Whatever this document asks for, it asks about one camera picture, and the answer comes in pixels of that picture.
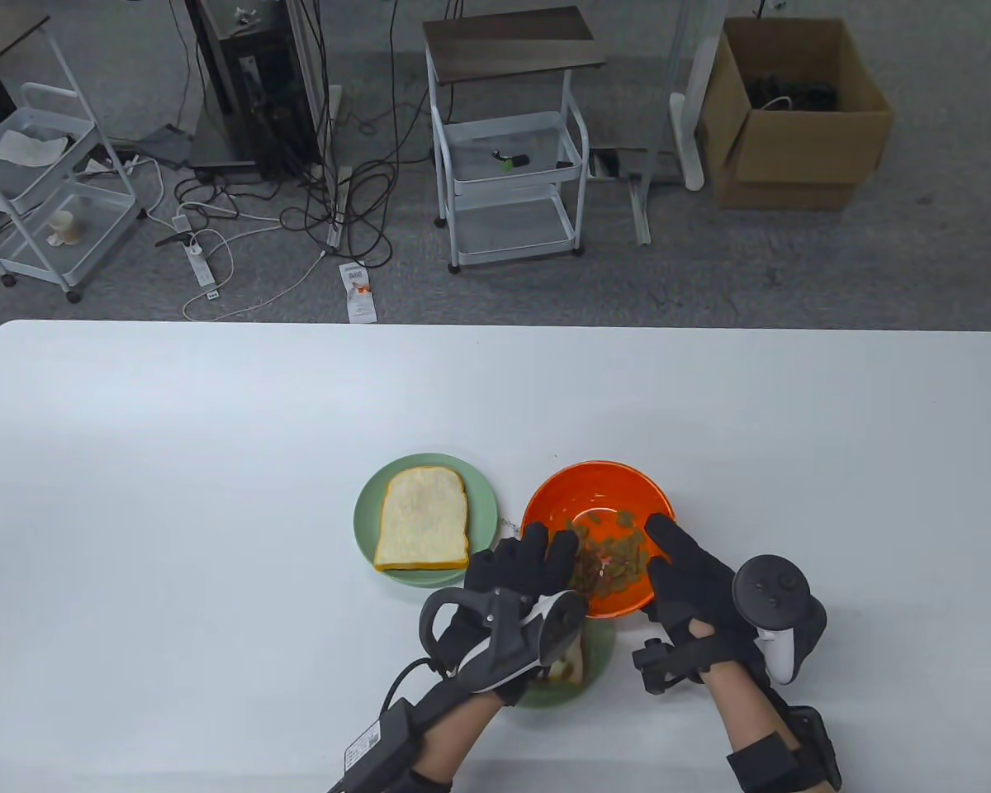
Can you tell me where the person's left hand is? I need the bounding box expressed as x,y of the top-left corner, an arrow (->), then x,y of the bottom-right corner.
461,525 -> 583,707

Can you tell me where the person's right hand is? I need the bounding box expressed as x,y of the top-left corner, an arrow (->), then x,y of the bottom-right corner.
642,512 -> 765,666

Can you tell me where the orange plastic bowl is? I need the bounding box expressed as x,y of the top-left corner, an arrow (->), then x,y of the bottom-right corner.
519,461 -> 677,621

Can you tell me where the white toast slice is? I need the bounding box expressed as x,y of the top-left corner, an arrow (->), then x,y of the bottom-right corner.
545,632 -> 589,688
372,466 -> 471,572

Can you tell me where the person's right forearm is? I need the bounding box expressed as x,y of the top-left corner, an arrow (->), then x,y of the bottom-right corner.
698,653 -> 794,793

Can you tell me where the person's left forearm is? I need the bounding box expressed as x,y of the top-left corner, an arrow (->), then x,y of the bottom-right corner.
413,686 -> 506,790

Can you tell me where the green round plate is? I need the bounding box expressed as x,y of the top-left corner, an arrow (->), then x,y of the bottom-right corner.
508,615 -> 617,710
353,452 -> 500,587

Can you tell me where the black grey left hand controller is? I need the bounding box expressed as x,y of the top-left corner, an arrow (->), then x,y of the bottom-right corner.
419,585 -> 590,695

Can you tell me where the black grey hand controller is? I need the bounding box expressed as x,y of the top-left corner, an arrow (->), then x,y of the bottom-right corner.
732,555 -> 827,686
419,585 -> 590,695

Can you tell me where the black grey right hand controller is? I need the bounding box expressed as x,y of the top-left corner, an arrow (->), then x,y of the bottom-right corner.
732,555 -> 827,686

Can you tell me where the white paper packet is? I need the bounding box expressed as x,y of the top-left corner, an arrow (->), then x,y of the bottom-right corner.
338,261 -> 378,325

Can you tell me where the brown cardboard box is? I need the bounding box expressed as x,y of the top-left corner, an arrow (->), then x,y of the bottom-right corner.
697,17 -> 895,211

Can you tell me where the white desk leg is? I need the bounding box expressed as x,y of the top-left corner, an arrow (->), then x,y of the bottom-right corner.
667,0 -> 729,192

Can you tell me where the white power strip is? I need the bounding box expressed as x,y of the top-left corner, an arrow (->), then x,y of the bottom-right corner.
171,213 -> 220,289

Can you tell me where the black gear inside box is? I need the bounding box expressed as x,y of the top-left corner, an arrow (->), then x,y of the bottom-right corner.
739,72 -> 841,113

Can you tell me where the white cart with wooden top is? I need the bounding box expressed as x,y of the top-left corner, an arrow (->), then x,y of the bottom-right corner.
423,7 -> 609,275

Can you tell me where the black equipment tower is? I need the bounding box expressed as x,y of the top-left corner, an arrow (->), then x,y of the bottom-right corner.
186,0 -> 333,185

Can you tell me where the crumpled white paper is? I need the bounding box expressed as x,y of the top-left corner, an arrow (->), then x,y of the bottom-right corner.
0,130 -> 72,165

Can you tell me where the dark wooden side tabletop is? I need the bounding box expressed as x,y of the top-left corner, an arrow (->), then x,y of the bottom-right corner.
0,12 -> 51,81

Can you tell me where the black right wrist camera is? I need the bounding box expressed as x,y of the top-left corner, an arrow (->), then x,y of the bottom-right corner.
632,624 -> 715,696

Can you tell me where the black right forearm strap pack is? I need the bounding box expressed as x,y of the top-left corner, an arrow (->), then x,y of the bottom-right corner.
725,661 -> 843,793

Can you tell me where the black forearm strap pack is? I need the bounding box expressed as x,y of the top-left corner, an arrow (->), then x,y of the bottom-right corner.
326,657 -> 455,793
725,661 -> 843,793

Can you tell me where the black left forearm strap pack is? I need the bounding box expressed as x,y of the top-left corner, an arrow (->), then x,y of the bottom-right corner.
326,657 -> 455,793

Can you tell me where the grey metal floor rail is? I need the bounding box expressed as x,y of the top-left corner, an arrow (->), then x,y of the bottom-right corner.
622,149 -> 654,247

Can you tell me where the white floor cable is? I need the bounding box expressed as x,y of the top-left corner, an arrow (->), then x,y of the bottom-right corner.
182,227 -> 328,322

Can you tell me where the bundle of black cables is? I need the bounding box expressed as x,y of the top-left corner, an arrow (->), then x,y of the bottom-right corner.
277,0 -> 463,267

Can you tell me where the white wire trolley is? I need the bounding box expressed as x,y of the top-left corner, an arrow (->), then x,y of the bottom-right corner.
0,21 -> 147,303

